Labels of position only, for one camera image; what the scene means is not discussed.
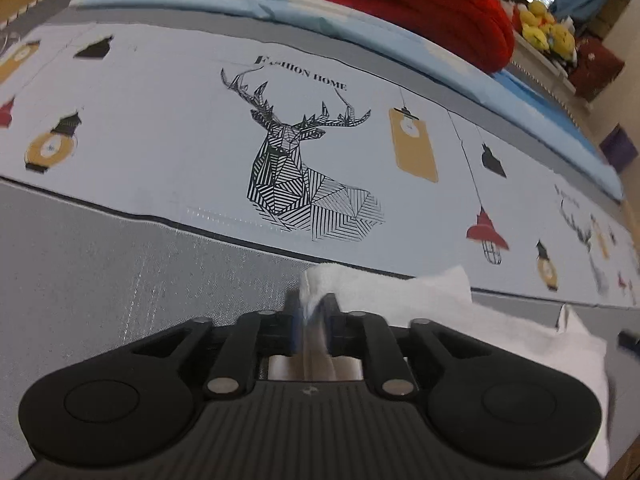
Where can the purple storage box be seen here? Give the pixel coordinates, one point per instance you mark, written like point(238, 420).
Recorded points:
point(619, 149)

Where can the white trimmed side table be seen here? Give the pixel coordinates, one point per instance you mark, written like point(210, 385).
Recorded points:
point(545, 67)

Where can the red knitted blanket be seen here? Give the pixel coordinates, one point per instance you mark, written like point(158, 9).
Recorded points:
point(425, 5)

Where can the light blue quilt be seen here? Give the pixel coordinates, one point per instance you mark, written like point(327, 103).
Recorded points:
point(320, 10)

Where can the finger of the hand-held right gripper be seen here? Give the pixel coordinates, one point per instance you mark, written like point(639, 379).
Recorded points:
point(630, 338)

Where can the yellow plush toy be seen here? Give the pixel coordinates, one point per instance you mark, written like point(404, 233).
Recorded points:
point(562, 41)
point(536, 25)

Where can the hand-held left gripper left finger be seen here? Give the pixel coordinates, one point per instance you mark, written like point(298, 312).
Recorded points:
point(298, 327)

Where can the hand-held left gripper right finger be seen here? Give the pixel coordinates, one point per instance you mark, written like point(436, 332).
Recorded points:
point(330, 312)

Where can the dark red cushion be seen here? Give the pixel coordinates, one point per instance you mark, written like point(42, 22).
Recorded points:
point(597, 67)

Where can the deer printed bed sheet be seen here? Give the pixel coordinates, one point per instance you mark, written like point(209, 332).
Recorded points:
point(165, 125)

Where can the small white garment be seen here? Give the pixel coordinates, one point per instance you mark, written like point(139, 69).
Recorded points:
point(450, 305)

